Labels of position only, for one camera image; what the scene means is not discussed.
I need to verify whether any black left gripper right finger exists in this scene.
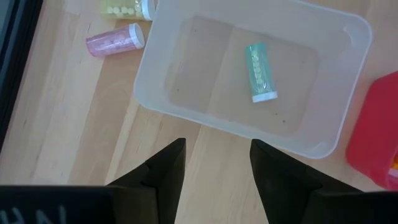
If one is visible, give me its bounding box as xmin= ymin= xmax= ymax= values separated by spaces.
xmin=249 ymin=139 xmax=363 ymax=224

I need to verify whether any teal medicine bottle white cap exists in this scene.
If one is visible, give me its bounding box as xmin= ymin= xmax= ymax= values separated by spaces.
xmin=244 ymin=42 xmax=278 ymax=103

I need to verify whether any pink medicine bottle white cap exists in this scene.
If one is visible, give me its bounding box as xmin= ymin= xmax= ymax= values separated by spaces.
xmin=85 ymin=22 xmax=146 ymax=58

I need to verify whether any yellow medicine bottle white cap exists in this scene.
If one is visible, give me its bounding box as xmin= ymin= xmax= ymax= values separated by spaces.
xmin=99 ymin=0 xmax=156 ymax=22

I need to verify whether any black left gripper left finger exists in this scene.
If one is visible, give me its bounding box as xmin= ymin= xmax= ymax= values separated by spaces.
xmin=107 ymin=138 xmax=187 ymax=224

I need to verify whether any red plastic bin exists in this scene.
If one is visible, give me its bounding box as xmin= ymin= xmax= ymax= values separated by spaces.
xmin=345 ymin=70 xmax=398 ymax=191

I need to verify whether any clear plastic bin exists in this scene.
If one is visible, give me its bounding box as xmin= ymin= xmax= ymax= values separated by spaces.
xmin=132 ymin=0 xmax=373 ymax=159

